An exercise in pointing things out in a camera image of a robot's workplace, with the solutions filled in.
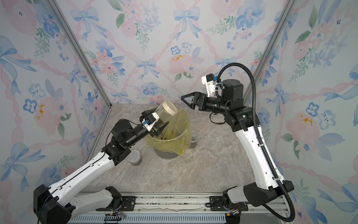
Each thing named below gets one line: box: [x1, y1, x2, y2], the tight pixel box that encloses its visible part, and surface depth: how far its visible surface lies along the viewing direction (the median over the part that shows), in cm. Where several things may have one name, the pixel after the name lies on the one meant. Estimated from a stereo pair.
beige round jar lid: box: [161, 100, 179, 116], surface depth 60 cm
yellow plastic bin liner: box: [144, 105, 193, 156], surface depth 73 cm
